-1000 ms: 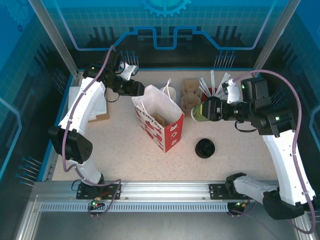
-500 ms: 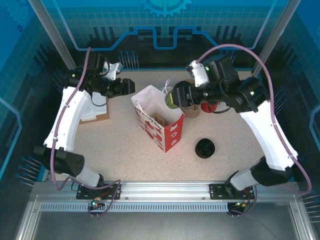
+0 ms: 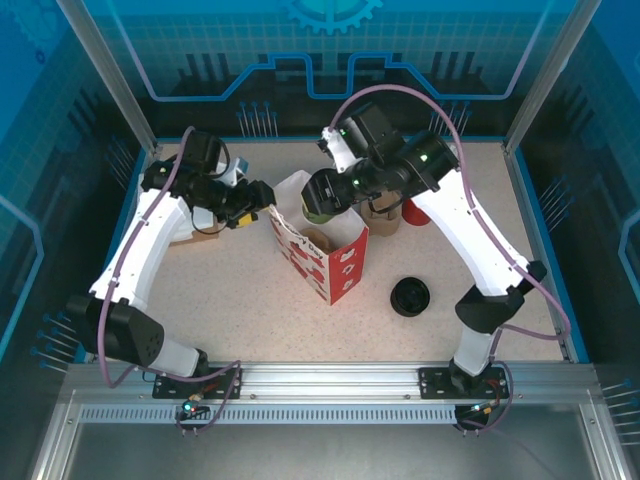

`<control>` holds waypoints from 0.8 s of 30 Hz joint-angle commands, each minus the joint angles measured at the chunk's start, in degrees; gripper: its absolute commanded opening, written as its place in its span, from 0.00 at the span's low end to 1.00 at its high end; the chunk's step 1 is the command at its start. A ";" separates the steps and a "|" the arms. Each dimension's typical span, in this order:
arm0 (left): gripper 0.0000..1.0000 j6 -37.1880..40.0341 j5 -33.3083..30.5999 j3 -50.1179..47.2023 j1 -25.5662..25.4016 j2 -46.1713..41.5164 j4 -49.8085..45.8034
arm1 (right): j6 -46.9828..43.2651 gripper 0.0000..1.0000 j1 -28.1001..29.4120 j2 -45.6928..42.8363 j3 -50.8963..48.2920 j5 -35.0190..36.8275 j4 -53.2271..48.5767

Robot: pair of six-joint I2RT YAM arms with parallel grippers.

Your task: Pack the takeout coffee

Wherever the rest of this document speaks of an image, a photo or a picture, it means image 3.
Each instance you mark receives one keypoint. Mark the green paper coffee cup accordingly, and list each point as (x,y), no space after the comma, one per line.
(315,218)

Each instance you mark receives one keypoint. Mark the red and white paper bag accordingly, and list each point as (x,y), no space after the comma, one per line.
(345,270)

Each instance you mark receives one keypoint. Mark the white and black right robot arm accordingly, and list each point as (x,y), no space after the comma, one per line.
(470,235)

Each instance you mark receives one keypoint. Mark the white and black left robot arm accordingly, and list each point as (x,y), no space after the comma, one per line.
(145,250)

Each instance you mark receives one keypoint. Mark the brown pulp cup carrier stack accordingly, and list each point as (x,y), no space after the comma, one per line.
(382,222)

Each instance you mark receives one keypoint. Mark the red straw holder cup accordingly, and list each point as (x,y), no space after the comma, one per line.
(415,215)

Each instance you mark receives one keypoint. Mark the black cup lid stack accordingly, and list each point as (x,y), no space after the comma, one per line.
(410,297)

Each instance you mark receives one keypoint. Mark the small LED circuit board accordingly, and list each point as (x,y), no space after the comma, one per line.
(480,409)
(190,407)

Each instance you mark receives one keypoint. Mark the aluminium frame post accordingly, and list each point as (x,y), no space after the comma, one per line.
(546,75)
(117,85)

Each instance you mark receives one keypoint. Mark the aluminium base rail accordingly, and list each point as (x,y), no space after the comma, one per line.
(325,382)

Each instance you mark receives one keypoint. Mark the grey metal bracket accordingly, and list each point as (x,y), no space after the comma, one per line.
(561,342)

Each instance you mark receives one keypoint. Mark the aluminium frame beam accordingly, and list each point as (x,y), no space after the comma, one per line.
(55,440)
(602,440)

